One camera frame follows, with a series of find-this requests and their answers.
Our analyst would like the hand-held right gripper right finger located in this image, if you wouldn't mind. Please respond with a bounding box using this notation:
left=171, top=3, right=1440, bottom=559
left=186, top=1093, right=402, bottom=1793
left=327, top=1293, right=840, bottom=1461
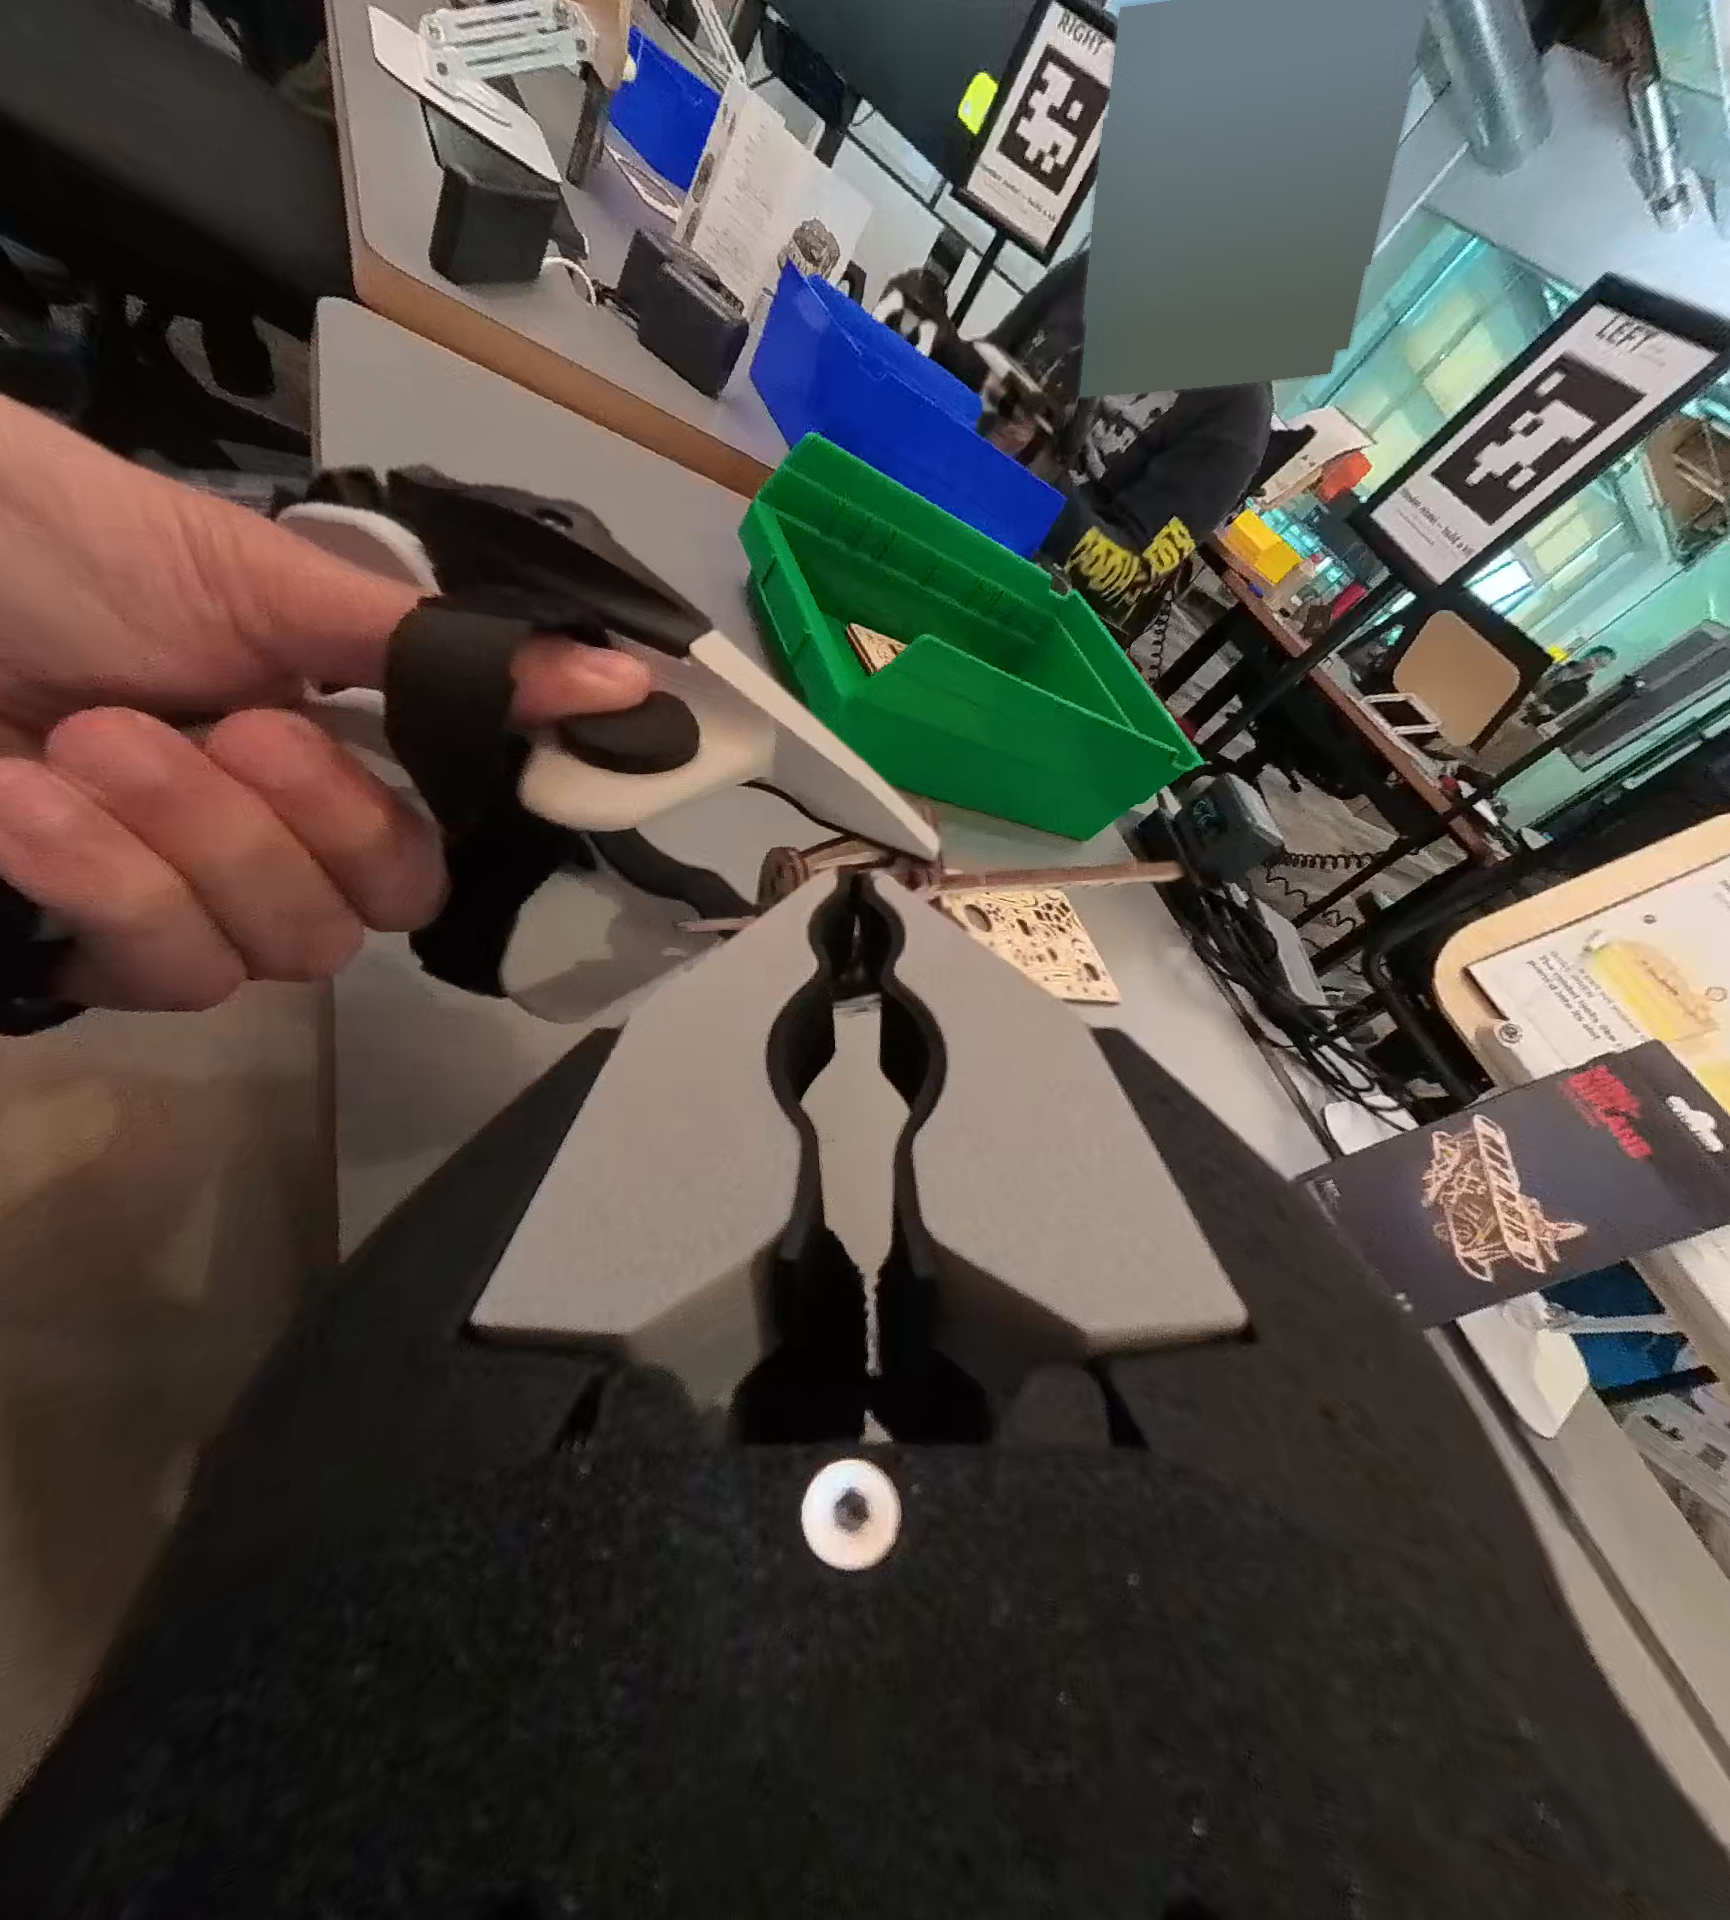
left=862, top=874, right=1251, bottom=1395

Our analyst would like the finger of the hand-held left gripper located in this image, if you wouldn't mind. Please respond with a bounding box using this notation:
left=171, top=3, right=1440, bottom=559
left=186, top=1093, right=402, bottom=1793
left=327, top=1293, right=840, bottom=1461
left=657, top=627, right=946, bottom=869

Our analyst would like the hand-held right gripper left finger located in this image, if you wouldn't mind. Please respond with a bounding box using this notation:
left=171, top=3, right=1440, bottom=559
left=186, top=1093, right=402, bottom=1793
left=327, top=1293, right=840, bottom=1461
left=466, top=866, right=860, bottom=1416

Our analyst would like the long wooden model strip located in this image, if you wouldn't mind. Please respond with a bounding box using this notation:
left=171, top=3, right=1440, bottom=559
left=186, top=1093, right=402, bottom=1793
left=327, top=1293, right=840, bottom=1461
left=674, top=840, right=1192, bottom=938

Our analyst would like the wooden laser-cut parts sheet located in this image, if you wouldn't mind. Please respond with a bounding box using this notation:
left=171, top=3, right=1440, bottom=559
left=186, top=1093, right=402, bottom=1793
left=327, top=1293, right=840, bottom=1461
left=936, top=885, right=1126, bottom=1010

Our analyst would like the black model package card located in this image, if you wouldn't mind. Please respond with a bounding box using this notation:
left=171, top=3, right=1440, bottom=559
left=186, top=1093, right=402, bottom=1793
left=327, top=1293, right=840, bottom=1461
left=1295, top=1040, right=1730, bottom=1333

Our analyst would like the person's left hand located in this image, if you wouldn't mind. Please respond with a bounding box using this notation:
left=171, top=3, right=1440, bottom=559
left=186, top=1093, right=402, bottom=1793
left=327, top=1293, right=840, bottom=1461
left=0, top=353, right=654, bottom=1015

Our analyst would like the green plastic bin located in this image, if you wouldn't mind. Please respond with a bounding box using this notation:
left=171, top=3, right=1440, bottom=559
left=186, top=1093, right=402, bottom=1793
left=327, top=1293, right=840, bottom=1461
left=735, top=433, right=1205, bottom=842

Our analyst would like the black box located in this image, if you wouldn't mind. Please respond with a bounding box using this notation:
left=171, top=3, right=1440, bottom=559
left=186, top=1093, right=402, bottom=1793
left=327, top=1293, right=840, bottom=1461
left=633, top=253, right=754, bottom=399
left=426, top=154, right=562, bottom=291

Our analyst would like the large blue plastic bin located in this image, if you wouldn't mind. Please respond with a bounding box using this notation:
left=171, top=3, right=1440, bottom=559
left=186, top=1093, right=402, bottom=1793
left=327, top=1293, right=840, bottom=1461
left=748, top=261, right=1071, bottom=561

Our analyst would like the black device with blue display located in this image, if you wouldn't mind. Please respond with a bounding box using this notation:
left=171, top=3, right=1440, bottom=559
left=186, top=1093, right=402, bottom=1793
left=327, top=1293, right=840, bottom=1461
left=1167, top=769, right=1290, bottom=883

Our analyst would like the folded paper leaflet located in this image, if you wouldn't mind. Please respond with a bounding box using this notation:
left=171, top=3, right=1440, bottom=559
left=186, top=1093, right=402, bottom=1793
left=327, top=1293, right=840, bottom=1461
left=681, top=78, right=878, bottom=291

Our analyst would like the small blue plastic bin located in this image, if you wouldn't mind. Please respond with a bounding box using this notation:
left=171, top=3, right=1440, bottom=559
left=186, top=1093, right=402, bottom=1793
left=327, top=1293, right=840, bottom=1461
left=604, top=25, right=728, bottom=199

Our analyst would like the clear acrylic stand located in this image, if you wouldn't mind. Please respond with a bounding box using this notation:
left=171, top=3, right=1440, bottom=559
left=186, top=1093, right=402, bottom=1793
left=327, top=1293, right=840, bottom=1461
left=366, top=0, right=599, bottom=97

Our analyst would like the white card stand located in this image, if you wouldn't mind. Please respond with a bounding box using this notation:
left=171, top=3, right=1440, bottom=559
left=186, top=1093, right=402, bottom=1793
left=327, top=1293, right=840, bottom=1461
left=1492, top=1302, right=1605, bottom=1438

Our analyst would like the black office chair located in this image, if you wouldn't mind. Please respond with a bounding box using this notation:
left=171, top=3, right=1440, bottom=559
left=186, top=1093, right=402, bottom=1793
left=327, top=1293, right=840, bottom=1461
left=0, top=0, right=360, bottom=310

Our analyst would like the wooden instruction board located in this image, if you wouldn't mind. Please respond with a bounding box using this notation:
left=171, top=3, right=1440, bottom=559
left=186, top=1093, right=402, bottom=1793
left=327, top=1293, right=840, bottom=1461
left=1431, top=806, right=1730, bottom=1447

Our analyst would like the black monitor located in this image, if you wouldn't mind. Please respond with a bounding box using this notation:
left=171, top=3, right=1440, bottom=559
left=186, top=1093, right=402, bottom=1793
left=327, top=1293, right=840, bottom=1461
left=763, top=0, right=1050, bottom=186

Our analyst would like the wooden seat chair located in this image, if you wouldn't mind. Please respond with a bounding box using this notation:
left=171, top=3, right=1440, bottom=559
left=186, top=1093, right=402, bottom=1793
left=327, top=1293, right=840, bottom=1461
left=1386, top=605, right=1552, bottom=756

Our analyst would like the black white tag sign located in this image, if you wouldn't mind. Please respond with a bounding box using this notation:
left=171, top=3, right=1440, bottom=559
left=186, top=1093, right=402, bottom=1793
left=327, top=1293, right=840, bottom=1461
left=1347, top=273, right=1730, bottom=591
left=951, top=0, right=1122, bottom=268

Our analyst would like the bundle of black cables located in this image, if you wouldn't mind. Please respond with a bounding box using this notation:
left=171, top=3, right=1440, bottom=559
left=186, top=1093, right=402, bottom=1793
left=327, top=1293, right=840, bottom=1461
left=1145, top=780, right=1414, bottom=1116

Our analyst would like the silver ventilation duct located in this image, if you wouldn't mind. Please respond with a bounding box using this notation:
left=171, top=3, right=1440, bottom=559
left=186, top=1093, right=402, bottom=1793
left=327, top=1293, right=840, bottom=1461
left=1415, top=0, right=1560, bottom=171

